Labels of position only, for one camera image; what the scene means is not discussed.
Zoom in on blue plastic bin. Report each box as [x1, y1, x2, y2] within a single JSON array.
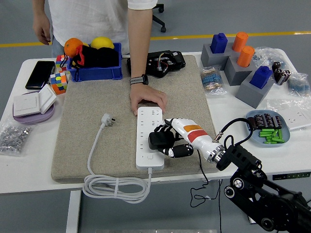
[[67, 42, 123, 82]]

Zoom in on pile of dark capacitors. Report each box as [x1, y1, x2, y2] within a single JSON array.
[[246, 113, 282, 131]]

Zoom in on person's right hand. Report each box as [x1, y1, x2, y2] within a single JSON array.
[[32, 13, 52, 46]]

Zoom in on grey-brown mat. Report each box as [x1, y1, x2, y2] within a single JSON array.
[[51, 54, 224, 183]]

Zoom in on purple plate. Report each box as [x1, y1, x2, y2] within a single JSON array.
[[13, 91, 56, 125]]

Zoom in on person's left hand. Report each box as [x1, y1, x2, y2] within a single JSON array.
[[130, 83, 168, 117]]

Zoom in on black drawstring pouch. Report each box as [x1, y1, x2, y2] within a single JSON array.
[[59, 45, 120, 82]]

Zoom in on black grey wristwatch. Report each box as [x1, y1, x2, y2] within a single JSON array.
[[129, 74, 149, 85]]

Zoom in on blue square peg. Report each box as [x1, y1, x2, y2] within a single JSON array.
[[210, 33, 228, 54], [249, 65, 273, 90]]

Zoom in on pile of green batteries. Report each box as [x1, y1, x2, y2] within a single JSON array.
[[258, 128, 285, 145]]

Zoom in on clear bag of small parts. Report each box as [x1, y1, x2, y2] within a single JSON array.
[[251, 46, 286, 71]]

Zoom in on black table control panel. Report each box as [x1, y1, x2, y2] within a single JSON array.
[[272, 171, 311, 181]]

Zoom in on large colourful puzzle cube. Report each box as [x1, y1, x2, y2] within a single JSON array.
[[50, 72, 69, 95]]

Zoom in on person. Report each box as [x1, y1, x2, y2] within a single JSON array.
[[47, 0, 159, 58]]

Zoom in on bag of striped resistors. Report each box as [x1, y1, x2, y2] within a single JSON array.
[[199, 66, 228, 96]]

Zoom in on black office chair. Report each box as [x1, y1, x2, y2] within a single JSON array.
[[152, 3, 167, 33]]

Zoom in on black device with coloured wires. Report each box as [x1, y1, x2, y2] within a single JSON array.
[[126, 50, 187, 79]]

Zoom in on tilted white wall switch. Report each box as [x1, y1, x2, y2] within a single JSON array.
[[38, 84, 58, 115]]

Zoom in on clear bag of blue resistors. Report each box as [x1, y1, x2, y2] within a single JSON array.
[[287, 72, 311, 98]]

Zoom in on black smartphone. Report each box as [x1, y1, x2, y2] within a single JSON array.
[[25, 60, 56, 90]]

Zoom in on grey block holder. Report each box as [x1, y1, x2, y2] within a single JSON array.
[[235, 70, 275, 109], [201, 43, 234, 71], [224, 55, 257, 86], [225, 43, 243, 59]]

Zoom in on yellow lemon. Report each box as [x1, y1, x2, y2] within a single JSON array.
[[90, 36, 115, 50]]

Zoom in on orange cylinder peg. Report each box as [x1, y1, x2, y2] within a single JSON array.
[[232, 32, 249, 52], [237, 46, 256, 68]]

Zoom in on light blue plate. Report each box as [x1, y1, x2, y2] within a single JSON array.
[[244, 110, 292, 148]]

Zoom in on bundle of black capacitors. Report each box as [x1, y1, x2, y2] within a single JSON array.
[[271, 61, 292, 86]]

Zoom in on black plug adapter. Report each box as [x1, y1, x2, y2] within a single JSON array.
[[148, 132, 176, 150]]

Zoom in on white power cord with plug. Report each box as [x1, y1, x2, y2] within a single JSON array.
[[82, 113, 153, 204]]

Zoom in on bag of metal nuts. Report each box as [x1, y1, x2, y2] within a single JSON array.
[[0, 121, 34, 156]]

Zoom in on flat white wall switch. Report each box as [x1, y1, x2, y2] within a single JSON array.
[[13, 92, 41, 117]]

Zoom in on white power strip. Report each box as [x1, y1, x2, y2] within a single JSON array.
[[135, 106, 165, 170]]

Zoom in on black hanging cable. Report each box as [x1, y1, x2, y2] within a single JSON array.
[[217, 179, 223, 233]]

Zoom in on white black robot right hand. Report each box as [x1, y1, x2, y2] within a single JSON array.
[[153, 117, 223, 161]]

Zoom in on orange fruit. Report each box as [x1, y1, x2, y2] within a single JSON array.
[[64, 37, 85, 58]]

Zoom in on small colourful puzzle cube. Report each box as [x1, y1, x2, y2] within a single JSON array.
[[55, 55, 71, 73]]

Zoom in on clear bag with white socket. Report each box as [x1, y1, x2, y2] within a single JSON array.
[[266, 98, 311, 131]]

